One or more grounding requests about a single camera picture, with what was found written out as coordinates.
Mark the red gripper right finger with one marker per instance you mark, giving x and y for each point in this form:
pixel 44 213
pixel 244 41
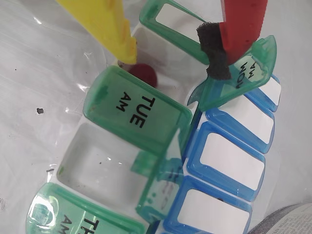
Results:
pixel 241 24

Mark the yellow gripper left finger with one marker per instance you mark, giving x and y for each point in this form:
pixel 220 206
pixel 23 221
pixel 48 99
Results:
pixel 97 19

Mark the red ball pill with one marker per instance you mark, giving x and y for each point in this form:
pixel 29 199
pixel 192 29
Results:
pixel 143 74

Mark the weekly pill organizer box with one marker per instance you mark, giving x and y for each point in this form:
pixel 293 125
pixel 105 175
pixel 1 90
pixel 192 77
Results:
pixel 224 163

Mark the white tablecloth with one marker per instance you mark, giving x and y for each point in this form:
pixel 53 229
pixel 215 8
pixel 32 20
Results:
pixel 36 61

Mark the can with printed paper label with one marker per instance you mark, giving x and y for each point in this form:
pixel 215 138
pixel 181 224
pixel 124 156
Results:
pixel 292 219

